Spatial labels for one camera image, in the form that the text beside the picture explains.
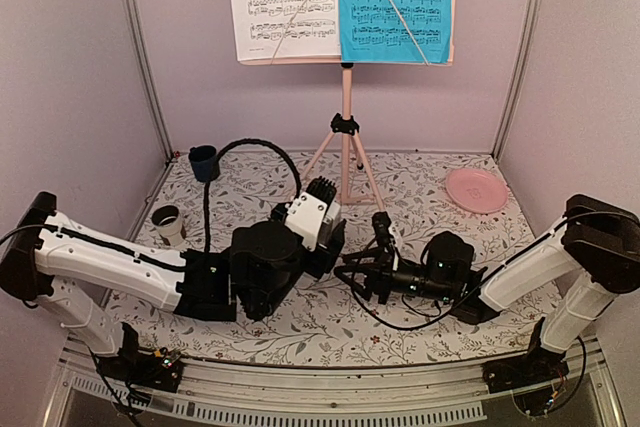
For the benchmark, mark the pink music stand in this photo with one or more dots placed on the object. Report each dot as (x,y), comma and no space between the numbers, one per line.
(357,182)

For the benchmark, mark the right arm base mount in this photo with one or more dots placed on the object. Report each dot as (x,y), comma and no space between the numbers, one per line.
(535,366)

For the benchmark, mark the aluminium frame post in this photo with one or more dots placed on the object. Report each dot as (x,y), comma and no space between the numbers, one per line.
(135,26)
(531,16)

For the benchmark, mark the blue sheet music page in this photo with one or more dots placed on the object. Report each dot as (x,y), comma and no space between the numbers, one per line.
(397,31)

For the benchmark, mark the right aluminium frame post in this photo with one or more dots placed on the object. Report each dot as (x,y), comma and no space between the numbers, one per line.
(531,16)

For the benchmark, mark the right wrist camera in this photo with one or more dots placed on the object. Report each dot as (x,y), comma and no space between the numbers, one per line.
(387,237)

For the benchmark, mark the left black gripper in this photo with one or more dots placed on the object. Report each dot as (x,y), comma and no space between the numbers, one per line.
(328,256)

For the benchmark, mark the floral table mat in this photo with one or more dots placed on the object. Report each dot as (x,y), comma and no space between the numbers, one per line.
(319,323)

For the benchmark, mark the white paper cup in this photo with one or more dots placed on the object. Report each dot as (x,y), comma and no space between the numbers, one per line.
(169,224)

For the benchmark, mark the left aluminium frame post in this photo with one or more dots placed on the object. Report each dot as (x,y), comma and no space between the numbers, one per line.
(135,26)

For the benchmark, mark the dark blue mug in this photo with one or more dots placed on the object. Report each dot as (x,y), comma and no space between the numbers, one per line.
(204,163)

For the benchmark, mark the white sheet music page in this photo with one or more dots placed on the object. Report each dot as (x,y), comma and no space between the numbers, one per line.
(286,31)

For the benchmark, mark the pink plate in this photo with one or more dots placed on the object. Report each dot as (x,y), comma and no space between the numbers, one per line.
(475,190)

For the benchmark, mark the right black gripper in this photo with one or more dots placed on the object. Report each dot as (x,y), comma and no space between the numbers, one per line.
(379,284)

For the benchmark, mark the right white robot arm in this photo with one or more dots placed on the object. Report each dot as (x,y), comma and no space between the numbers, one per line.
(595,239)

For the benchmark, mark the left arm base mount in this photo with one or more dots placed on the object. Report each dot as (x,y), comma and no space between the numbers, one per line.
(160,370)

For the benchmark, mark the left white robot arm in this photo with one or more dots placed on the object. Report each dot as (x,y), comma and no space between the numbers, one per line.
(47,251)

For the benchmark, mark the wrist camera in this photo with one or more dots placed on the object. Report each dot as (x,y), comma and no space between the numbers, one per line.
(387,237)
(314,214)

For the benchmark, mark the aluminium front rail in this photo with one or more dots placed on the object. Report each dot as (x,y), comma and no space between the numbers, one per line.
(233,394)

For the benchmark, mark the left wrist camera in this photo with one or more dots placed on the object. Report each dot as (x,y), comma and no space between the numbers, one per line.
(314,214)

